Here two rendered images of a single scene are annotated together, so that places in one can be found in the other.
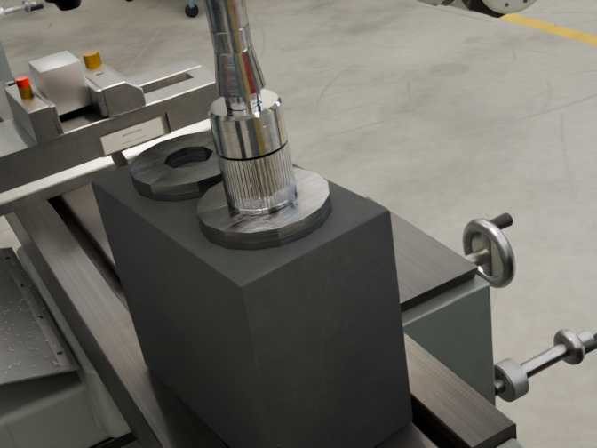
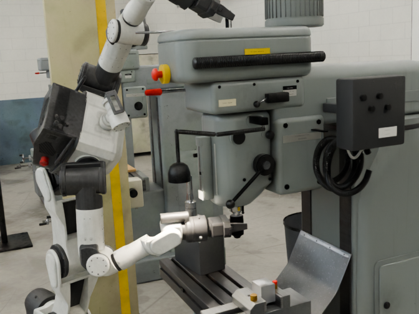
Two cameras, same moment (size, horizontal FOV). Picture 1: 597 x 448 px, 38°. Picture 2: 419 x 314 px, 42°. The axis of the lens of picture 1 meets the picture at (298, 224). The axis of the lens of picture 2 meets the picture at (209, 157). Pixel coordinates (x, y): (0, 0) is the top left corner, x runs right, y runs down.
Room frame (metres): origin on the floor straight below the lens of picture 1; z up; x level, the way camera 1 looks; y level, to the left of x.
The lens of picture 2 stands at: (2.73, 0.14, 1.81)
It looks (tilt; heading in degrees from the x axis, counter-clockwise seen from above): 11 degrees down; 181
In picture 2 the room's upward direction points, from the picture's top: 3 degrees counter-clockwise
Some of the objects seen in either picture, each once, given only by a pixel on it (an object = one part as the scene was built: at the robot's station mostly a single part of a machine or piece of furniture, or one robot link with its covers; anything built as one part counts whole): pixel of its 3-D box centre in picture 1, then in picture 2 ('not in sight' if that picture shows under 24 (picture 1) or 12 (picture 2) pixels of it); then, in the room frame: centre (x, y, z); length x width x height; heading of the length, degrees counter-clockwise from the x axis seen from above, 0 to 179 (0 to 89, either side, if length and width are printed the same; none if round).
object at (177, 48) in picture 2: not in sight; (234, 54); (0.93, 0.21, 1.81); 0.47 x 0.26 x 0.16; 114
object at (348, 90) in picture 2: not in sight; (371, 111); (1.12, 0.61, 1.62); 0.20 x 0.09 x 0.21; 114
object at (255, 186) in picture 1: (254, 158); (191, 210); (0.52, 0.02, 1.17); 0.05 x 0.05 x 0.06
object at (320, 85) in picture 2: not in sight; (353, 90); (0.73, 0.65, 1.66); 0.80 x 0.23 x 0.20; 114
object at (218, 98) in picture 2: not in sight; (242, 93); (0.92, 0.24, 1.68); 0.34 x 0.24 x 0.10; 114
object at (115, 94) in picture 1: (105, 86); (248, 301); (1.12, 0.22, 1.03); 0.12 x 0.06 x 0.04; 26
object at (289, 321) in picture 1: (249, 292); (197, 242); (0.56, 0.05, 1.04); 0.22 x 0.12 x 0.20; 31
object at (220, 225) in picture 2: not in sight; (211, 227); (0.95, 0.11, 1.23); 0.13 x 0.12 x 0.10; 9
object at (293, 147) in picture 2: not in sight; (283, 149); (0.85, 0.38, 1.47); 0.24 x 0.19 x 0.26; 24
